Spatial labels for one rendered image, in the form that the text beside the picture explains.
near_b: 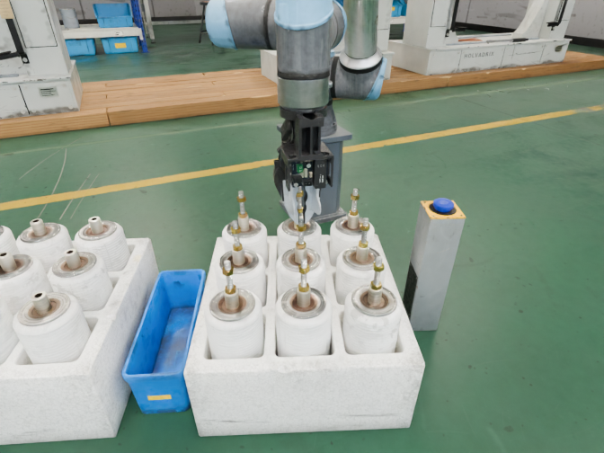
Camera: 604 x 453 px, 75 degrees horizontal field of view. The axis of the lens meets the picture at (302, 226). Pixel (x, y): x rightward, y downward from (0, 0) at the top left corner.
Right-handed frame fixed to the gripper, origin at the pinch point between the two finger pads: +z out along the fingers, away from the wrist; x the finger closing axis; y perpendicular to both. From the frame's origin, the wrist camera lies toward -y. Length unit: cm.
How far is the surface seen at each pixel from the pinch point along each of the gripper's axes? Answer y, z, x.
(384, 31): -226, -5, 112
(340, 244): -5.9, 11.9, 10.0
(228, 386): 17.4, 20.6, -16.0
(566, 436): 31, 35, 43
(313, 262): 2.1, 9.4, 2.0
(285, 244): -8.2, 11.7, -1.5
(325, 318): 15.9, 10.4, 0.6
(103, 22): -448, 3, -114
